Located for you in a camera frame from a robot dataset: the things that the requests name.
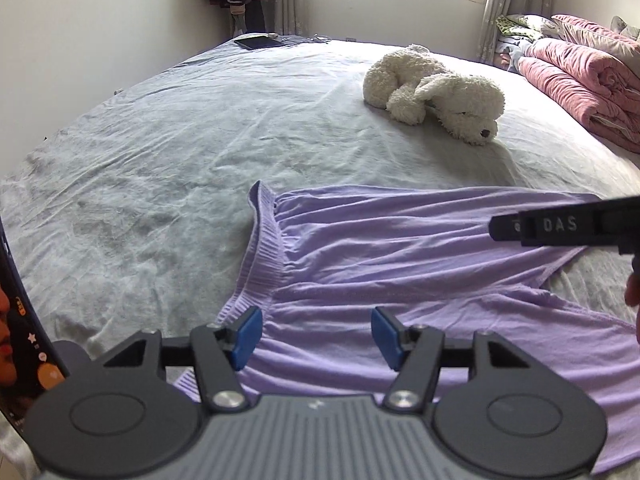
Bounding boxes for purple pants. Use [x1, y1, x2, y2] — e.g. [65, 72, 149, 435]
[172, 182, 640, 476]

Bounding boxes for black smartphone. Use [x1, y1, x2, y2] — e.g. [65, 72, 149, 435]
[0, 220, 71, 433]

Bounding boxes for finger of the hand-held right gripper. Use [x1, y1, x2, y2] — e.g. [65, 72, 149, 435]
[490, 212, 526, 243]

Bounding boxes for green patterned pillow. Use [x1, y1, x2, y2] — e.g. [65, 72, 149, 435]
[492, 12, 561, 71]

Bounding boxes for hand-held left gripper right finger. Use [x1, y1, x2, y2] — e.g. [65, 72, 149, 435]
[371, 306, 528, 413]

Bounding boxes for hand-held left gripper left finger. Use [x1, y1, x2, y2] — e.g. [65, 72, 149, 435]
[102, 306, 263, 413]

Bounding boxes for pink folded quilt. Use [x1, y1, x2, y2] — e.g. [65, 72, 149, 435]
[517, 37, 640, 153]

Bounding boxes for white plush dog toy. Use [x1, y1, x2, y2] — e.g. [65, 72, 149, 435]
[362, 44, 506, 147]

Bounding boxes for pink and beige pillow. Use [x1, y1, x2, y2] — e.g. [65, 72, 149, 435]
[550, 14, 640, 68]

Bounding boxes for dark tablet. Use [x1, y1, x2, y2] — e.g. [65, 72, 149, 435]
[234, 35, 288, 52]

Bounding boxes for person's right hand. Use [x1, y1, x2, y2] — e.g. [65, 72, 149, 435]
[625, 270, 640, 346]

